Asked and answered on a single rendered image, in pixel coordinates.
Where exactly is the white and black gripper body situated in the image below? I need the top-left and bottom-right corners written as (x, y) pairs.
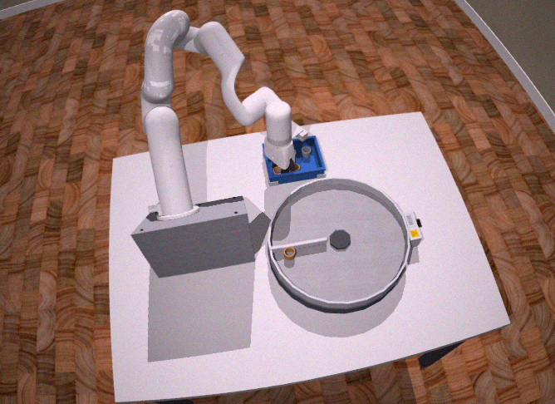
top-left (264, 134), bottom-right (295, 170)

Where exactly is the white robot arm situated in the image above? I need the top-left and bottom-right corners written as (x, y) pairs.
top-left (141, 10), bottom-right (308, 220)

